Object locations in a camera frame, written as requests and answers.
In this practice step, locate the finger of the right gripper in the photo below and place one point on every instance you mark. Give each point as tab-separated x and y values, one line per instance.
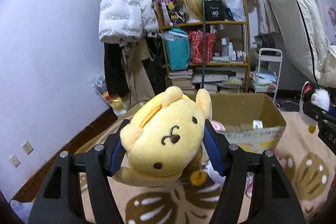
317	114

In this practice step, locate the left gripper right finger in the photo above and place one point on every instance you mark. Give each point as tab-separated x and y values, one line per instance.
273	198

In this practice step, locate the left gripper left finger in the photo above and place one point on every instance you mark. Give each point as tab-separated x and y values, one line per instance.
59	199

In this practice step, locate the black white penguin plush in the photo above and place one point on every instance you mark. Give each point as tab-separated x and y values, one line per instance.
317	96

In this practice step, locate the purple white plush doll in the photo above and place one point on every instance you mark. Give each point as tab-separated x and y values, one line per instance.
214	175

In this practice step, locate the pink cake roll plush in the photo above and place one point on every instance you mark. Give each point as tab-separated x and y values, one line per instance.
217	126

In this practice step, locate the yellow dog plush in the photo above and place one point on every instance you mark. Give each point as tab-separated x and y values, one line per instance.
163	141

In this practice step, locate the white rolling cart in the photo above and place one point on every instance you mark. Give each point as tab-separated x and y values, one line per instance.
266	75

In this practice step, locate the cardboard box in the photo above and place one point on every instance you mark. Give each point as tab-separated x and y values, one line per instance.
236	112

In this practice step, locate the plastic bag with toys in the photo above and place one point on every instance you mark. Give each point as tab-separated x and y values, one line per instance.
115	102

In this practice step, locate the beige trench coat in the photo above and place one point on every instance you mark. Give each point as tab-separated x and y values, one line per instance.
136	76

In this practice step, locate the black hanging coat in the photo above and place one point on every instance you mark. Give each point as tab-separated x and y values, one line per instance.
115	78

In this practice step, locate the stack of books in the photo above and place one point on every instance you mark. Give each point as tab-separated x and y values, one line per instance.
182	79

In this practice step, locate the red gift bag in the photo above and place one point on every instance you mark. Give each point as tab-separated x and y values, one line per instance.
199	52

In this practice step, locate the black box with 40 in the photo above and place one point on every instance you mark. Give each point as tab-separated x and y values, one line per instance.
214	10

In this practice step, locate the green thin pole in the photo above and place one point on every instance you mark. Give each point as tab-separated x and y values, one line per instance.
203	40

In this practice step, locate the teal paper bag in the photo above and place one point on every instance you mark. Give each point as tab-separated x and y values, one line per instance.
177	48

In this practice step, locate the blonde wig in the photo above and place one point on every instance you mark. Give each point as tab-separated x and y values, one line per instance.
193	10

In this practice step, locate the black cartoon print bag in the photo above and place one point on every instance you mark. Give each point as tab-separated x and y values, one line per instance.
172	11

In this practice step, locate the white puffer jacket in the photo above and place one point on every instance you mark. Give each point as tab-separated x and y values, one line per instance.
126	21

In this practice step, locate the wall socket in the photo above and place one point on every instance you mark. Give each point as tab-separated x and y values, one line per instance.
14	160
27	147

